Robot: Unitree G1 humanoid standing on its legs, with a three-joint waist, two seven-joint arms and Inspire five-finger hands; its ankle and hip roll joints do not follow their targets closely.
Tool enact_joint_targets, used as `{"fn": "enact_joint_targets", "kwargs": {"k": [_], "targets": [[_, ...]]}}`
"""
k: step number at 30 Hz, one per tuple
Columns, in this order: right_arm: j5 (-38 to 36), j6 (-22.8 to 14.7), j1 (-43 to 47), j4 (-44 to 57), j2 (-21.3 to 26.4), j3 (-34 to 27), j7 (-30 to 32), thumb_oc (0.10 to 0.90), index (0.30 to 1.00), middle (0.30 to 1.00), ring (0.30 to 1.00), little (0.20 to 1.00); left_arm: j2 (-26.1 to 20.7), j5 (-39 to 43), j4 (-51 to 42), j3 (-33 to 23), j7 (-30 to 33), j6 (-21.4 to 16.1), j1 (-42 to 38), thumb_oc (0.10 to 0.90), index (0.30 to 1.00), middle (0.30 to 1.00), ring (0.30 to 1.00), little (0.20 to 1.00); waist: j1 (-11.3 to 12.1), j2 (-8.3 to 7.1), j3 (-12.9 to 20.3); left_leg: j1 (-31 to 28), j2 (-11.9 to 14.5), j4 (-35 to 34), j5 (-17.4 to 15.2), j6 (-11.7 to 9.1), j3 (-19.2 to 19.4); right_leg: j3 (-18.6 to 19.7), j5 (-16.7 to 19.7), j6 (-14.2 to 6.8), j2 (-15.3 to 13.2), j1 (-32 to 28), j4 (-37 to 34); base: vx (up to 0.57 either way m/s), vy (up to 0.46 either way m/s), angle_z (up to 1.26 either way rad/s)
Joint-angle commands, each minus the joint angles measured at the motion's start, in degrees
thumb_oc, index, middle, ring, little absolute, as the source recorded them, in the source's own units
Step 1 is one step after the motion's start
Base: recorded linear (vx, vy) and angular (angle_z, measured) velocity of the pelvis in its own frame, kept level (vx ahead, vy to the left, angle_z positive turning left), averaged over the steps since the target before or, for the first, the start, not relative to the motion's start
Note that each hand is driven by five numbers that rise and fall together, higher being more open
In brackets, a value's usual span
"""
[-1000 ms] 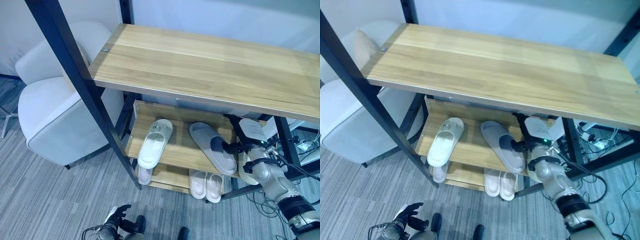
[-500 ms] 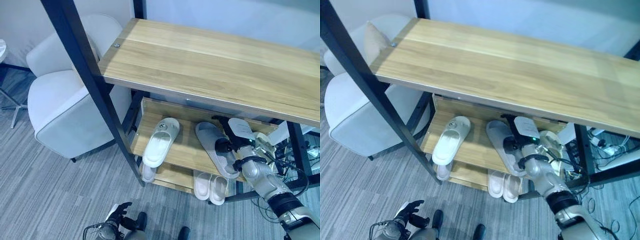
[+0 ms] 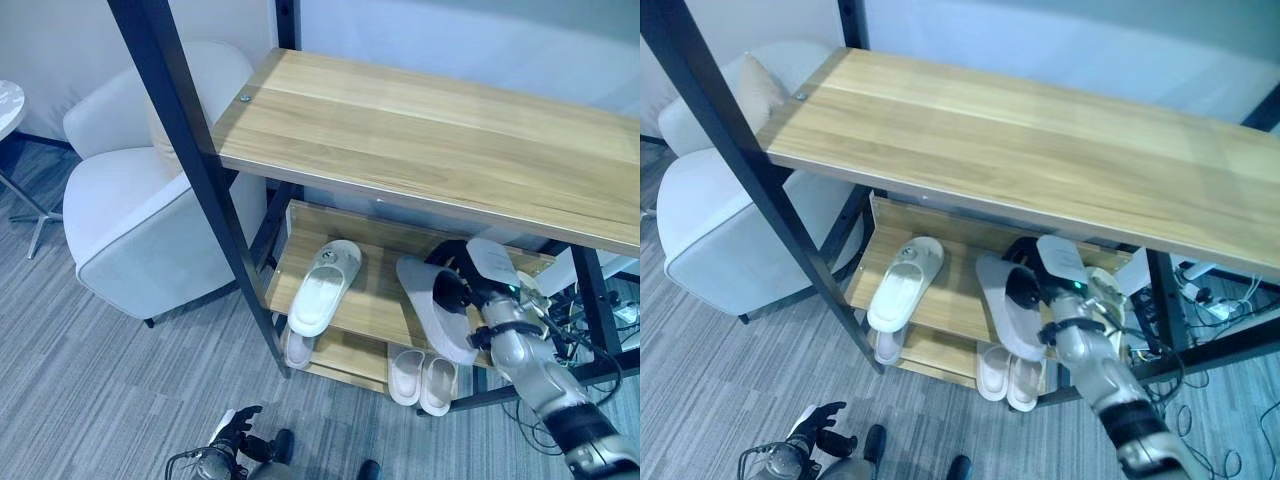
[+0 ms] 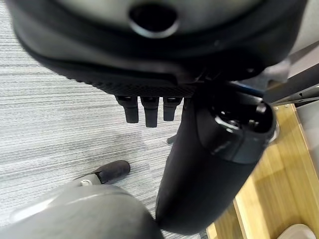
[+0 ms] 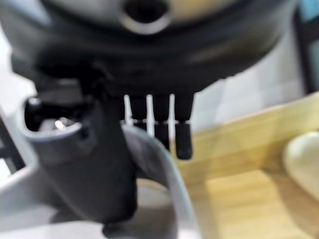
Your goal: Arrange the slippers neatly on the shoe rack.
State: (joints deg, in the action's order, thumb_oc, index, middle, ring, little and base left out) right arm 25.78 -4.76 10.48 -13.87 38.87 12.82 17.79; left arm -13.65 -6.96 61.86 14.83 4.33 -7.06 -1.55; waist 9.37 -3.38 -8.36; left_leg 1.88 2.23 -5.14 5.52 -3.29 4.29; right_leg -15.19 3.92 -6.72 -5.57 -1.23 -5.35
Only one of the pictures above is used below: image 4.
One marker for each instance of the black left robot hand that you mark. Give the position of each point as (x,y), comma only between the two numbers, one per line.
(154,49)

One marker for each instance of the small dark furniture foot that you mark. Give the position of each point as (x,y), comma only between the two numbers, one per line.
(171,140)

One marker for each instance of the dark robot foot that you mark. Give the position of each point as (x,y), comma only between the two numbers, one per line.
(115,170)

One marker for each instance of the beige slipper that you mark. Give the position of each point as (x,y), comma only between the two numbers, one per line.
(297,232)

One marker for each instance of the dark metal frame bar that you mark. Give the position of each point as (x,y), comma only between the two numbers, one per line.
(294,93)

